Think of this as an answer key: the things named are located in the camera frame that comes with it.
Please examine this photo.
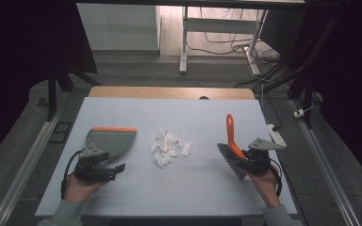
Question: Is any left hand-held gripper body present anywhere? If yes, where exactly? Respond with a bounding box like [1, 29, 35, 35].
[74, 142, 118, 183]

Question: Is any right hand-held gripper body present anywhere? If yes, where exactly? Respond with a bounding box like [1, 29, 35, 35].
[240, 137, 288, 176]

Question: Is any orange handled brush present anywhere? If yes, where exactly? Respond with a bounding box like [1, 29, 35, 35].
[216, 113, 249, 181]

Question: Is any grey dustpan with orange edge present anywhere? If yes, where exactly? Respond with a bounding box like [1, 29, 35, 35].
[85, 126, 139, 163]

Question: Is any pile of white paper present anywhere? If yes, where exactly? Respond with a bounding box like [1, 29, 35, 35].
[149, 126, 195, 169]

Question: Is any person's right hand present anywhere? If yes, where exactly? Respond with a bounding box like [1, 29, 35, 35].
[244, 168, 283, 210]

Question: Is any person's left hand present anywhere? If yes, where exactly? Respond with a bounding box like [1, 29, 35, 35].
[63, 173, 107, 205]

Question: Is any white power strip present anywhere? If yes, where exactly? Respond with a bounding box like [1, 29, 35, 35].
[266, 123, 288, 149]

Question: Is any black floor plate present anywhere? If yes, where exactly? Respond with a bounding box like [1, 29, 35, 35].
[48, 121, 74, 145]

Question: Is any black metal stand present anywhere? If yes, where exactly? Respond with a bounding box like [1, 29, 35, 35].
[45, 62, 102, 122]
[254, 12, 343, 130]

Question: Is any wooden table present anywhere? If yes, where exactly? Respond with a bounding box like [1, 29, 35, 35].
[88, 86, 256, 101]

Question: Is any dark curtain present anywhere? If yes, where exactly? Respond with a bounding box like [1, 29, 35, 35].
[0, 0, 98, 168]
[295, 0, 362, 183]

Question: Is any white cabinet panel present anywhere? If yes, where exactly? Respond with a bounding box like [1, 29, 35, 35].
[75, 3, 162, 51]

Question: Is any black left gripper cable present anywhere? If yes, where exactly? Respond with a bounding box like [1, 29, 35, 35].
[60, 150, 85, 201]

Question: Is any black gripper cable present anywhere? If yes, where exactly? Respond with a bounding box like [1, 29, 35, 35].
[60, 150, 85, 201]
[268, 158, 284, 198]

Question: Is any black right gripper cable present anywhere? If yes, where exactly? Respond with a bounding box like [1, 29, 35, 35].
[268, 158, 284, 198]

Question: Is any aluminium floor rail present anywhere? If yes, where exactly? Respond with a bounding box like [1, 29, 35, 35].
[290, 100, 362, 226]
[0, 106, 65, 226]

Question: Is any tangle of black floor cables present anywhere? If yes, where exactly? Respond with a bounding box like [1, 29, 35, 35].
[187, 8, 296, 92]

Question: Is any white metal desk frame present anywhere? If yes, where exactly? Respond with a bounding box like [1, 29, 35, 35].
[178, 6, 269, 76]

